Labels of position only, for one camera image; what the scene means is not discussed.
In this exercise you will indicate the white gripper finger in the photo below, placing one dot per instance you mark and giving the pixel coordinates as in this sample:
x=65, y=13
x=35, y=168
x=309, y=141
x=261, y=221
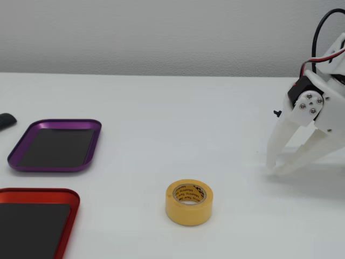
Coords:
x=310, y=153
x=280, y=140

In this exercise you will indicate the red metal dish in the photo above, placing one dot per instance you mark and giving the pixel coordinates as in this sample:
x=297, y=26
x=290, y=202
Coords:
x=72, y=205

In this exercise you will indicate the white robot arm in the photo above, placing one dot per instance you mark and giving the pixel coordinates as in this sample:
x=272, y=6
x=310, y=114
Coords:
x=335, y=51

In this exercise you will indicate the black rounded object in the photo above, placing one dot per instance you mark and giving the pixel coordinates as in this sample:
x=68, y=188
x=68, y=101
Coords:
x=6, y=120

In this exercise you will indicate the purple metal dish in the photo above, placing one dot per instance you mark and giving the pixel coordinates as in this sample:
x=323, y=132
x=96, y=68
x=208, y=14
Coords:
x=91, y=124

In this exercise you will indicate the yellow masking tape roll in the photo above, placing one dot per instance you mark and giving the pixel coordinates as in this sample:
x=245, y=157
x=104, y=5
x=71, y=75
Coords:
x=188, y=215

